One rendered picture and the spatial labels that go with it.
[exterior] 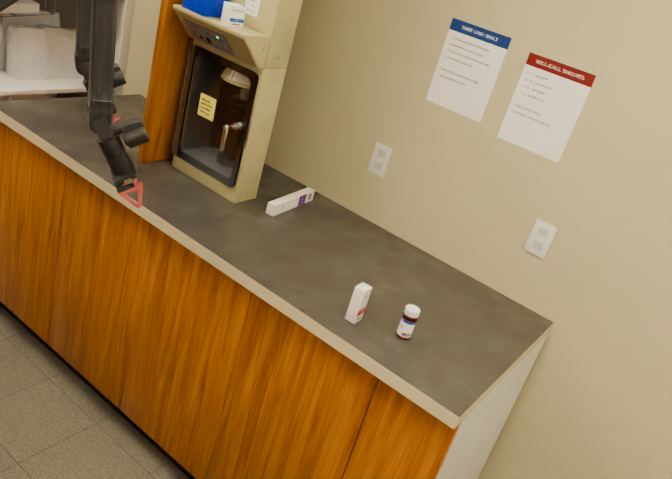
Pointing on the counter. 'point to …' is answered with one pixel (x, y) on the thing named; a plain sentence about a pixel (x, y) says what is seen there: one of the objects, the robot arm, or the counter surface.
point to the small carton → (233, 14)
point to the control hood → (247, 52)
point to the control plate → (209, 36)
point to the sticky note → (206, 106)
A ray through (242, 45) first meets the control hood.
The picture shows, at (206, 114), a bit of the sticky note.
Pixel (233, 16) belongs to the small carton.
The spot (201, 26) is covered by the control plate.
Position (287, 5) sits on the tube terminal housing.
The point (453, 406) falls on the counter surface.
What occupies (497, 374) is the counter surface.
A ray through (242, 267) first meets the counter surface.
